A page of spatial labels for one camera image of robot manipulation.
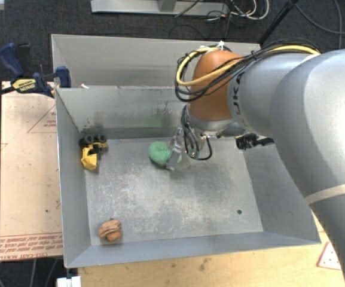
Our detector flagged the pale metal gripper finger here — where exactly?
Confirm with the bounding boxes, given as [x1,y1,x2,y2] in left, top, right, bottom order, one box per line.
[176,157,195,172]
[165,142,183,172]

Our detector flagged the green round sponge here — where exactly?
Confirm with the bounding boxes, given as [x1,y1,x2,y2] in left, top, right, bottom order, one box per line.
[148,141,183,169]

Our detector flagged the grey metal bin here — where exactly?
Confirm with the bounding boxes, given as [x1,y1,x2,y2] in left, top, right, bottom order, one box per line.
[51,33,322,269]

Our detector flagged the yellow and black toy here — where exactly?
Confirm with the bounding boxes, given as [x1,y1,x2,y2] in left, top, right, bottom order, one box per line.
[79,133,109,171]

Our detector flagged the brown toy burger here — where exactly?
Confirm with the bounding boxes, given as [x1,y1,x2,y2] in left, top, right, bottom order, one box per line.
[97,218,123,243]

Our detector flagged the brown cardboard board, red print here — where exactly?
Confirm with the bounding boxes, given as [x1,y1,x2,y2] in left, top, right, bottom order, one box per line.
[0,81,64,262]

